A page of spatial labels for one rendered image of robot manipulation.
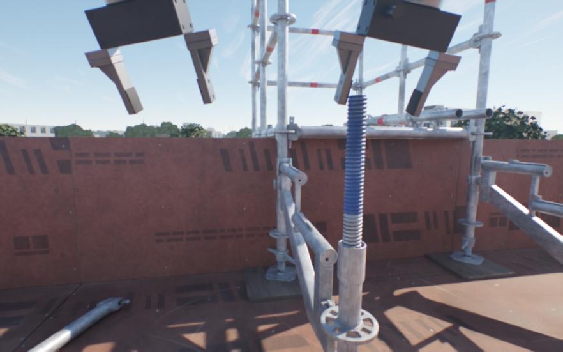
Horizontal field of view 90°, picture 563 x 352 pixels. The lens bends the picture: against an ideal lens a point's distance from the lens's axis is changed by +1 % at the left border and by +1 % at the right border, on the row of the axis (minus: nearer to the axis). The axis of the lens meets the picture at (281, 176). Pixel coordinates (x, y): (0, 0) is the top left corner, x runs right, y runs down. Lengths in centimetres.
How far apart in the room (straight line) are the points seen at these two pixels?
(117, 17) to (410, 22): 40
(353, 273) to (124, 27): 57
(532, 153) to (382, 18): 197
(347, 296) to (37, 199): 144
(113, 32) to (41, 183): 125
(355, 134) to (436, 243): 148
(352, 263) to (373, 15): 44
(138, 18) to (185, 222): 116
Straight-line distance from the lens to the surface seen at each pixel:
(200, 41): 46
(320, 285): 82
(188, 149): 146
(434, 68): 53
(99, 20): 51
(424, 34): 49
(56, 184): 165
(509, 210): 175
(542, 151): 241
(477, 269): 187
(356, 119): 57
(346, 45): 46
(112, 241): 163
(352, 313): 67
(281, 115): 134
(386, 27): 47
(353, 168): 58
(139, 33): 48
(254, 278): 148
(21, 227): 177
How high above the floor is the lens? 69
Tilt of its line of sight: 7 degrees down
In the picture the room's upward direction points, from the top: straight up
